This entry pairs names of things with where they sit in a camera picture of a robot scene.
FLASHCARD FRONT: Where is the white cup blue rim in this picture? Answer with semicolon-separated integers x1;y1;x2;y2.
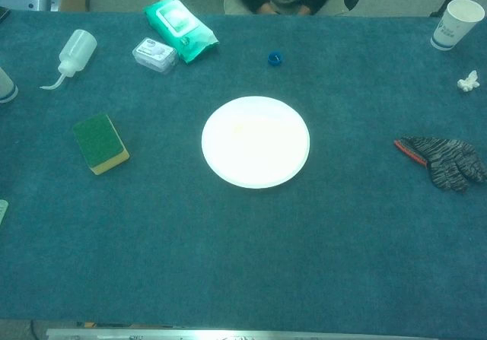
0;65;19;104

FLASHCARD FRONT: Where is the translucent white squeeze bottle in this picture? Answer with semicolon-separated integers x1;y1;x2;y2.
39;29;98;91

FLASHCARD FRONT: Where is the white round plate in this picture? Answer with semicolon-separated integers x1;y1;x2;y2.
201;96;311;189

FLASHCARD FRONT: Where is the white paper cup blue print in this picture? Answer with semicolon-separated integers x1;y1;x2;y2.
430;0;486;52

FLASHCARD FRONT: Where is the teal table cloth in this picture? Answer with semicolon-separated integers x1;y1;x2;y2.
0;8;487;335

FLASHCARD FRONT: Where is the green wet wipes pack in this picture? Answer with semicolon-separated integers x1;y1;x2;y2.
142;0;220;65

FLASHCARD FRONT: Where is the clear plastic swab box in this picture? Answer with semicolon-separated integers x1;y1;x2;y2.
132;37;180;76

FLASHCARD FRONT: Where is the aluminium frame rail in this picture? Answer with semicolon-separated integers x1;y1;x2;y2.
45;327;438;340

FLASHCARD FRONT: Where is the crumpled white tissue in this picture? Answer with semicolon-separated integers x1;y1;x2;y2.
457;70;480;94

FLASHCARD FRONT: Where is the grey striped knit glove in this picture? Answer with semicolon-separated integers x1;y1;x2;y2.
393;135;487;193

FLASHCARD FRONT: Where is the green and yellow sponge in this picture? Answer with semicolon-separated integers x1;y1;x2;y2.
72;113;131;176

